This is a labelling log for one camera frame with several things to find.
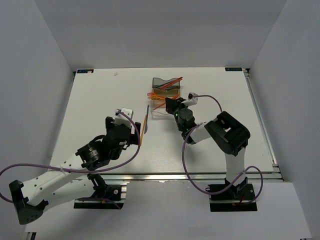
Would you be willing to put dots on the clear plastic container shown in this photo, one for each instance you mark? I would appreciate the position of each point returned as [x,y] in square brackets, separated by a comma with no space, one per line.
[160,114]

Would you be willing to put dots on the left blue corner sticker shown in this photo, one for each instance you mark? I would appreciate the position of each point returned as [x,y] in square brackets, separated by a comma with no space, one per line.
[85,71]

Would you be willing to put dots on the blue corner sticker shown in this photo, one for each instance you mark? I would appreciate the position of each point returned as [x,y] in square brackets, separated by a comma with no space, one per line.
[85,71]
[233,69]

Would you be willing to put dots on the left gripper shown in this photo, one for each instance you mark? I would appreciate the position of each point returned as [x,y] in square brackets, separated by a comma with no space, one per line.
[134,138]

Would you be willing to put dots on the blue plastic knife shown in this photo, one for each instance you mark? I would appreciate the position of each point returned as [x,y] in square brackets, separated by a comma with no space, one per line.
[146,119]

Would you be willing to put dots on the orange plastic spork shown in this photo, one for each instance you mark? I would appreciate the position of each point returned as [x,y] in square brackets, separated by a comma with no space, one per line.
[176,96]

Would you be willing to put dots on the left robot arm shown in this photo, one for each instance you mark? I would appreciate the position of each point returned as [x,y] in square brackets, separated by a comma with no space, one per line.
[77,177]

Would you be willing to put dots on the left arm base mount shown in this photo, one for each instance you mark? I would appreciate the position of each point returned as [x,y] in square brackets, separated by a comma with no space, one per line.
[105,196]

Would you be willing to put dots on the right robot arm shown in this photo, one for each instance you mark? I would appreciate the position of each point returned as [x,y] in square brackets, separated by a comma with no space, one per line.
[229,134]

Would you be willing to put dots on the orange plastic knife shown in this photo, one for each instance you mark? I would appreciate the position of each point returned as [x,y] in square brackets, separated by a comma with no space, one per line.
[142,133]

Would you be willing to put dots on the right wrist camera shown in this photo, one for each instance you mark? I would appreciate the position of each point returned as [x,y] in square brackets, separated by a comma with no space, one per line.
[192,99]

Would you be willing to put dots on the dark smoked plastic container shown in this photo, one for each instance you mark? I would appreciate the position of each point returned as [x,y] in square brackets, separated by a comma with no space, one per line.
[171,82]

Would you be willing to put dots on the right blue corner sticker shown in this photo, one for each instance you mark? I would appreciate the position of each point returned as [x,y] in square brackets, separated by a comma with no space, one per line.
[233,69]

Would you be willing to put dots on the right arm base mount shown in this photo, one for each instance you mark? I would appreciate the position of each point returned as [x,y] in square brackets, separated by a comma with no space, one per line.
[244,201]

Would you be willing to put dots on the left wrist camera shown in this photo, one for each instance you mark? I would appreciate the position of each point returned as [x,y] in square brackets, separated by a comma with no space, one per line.
[123,117]

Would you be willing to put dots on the red plastic fork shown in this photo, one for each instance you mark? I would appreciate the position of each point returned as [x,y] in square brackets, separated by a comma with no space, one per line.
[153,95]

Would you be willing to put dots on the orange plastic fork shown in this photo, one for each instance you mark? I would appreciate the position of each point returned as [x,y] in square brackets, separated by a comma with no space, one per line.
[162,99]

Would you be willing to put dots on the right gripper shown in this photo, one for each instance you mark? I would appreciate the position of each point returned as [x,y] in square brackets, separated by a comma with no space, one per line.
[172,104]

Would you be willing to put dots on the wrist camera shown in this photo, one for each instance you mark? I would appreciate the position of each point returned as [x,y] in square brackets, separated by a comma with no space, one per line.
[192,99]
[123,117]

